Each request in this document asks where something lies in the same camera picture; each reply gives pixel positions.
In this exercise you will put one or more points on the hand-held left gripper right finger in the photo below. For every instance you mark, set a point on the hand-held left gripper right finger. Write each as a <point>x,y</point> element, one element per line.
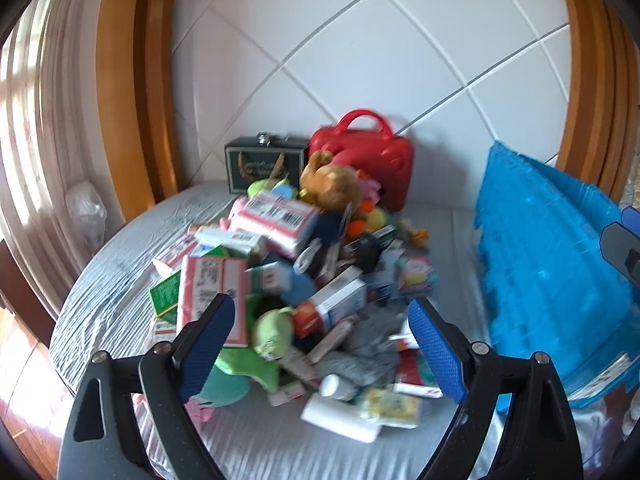
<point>435,350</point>

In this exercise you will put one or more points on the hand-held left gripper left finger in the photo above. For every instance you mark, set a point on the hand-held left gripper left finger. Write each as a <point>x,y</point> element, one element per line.
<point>205,350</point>

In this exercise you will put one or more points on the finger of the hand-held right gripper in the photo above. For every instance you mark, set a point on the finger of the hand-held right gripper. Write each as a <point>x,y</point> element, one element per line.
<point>632,215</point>
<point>622,250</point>

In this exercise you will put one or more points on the pink pig plush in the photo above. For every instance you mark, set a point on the pink pig plush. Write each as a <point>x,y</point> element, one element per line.
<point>225,390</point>

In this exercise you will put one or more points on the blue plastic crate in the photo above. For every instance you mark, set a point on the blue plastic crate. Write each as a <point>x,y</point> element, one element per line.
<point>535,270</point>

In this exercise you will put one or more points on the white red tube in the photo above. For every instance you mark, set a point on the white red tube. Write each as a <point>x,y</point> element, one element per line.
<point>415,390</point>

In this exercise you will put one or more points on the long grey gold box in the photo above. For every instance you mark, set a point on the long grey gold box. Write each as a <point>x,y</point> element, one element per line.
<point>162,332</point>

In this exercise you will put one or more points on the grey plush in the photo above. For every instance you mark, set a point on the grey plush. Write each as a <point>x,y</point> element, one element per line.
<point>370,345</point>

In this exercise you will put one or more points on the green cardboard box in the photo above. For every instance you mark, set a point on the green cardboard box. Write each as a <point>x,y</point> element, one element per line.
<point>165,295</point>

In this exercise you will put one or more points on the white pink tissue pack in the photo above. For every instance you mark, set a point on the white pink tissue pack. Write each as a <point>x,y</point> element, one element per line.
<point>210,280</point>
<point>280,220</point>

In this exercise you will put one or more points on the green frog plush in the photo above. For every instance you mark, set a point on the green frog plush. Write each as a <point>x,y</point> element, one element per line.
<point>272,330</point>

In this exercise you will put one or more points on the yellow packet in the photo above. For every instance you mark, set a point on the yellow packet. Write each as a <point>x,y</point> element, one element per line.
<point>390,405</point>

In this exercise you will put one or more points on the colourful small packet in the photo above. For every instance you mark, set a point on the colourful small packet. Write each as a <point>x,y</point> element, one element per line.
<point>417,275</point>

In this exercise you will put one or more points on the small white pink box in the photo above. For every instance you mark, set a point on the small white pink box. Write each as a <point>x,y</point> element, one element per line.
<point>286,394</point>

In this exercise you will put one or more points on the white teal box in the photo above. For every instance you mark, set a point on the white teal box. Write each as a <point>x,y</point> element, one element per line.
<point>270,277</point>

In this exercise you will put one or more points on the white red flat box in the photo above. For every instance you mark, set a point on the white red flat box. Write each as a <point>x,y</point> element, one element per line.
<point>175,255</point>

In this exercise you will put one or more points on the beige long box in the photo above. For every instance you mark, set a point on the beige long box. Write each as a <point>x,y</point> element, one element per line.
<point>332,340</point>

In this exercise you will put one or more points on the white blue box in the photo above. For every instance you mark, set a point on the white blue box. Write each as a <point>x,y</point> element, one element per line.
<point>340,300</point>

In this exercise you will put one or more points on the white long box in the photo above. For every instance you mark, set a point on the white long box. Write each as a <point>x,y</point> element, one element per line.
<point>225,237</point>

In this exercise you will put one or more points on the blue cloth cap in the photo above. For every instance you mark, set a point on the blue cloth cap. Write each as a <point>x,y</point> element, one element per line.
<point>304,290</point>

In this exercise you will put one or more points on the large white tube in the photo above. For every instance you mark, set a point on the large white tube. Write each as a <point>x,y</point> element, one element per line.
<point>340,417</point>

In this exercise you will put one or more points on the black bottle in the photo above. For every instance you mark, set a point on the black bottle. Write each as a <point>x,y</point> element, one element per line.
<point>367,252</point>

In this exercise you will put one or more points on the small orange white box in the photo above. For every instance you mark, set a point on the small orange white box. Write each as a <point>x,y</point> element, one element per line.
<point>202,228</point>

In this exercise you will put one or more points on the orange yellow plush toy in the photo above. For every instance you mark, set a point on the orange yellow plush toy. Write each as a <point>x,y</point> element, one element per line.
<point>372,217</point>

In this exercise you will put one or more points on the green blue plush toy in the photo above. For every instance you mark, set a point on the green blue plush toy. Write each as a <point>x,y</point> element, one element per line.
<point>270,189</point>

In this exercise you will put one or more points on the clear plastic bag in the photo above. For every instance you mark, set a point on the clear plastic bag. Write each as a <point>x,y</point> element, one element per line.
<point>85,210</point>

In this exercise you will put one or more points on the dark box with gold emblem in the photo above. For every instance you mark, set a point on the dark box with gold emblem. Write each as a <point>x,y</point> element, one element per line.
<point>250,165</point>

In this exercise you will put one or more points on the brown teddy plush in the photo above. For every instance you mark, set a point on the brown teddy plush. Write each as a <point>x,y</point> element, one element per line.
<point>335,185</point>

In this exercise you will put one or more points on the red plastic carry case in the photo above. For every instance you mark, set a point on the red plastic carry case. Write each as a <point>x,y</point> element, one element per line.
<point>380,160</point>

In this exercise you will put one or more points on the dark wooden nightstand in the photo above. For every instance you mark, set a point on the dark wooden nightstand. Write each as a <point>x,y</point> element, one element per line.
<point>15,285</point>

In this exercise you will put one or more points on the pale striped curtain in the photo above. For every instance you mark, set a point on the pale striped curtain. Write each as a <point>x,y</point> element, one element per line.
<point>40,135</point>

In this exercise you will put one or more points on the padded headboard wooden frame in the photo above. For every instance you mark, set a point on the padded headboard wooden frame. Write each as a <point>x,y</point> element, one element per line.
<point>135,60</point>

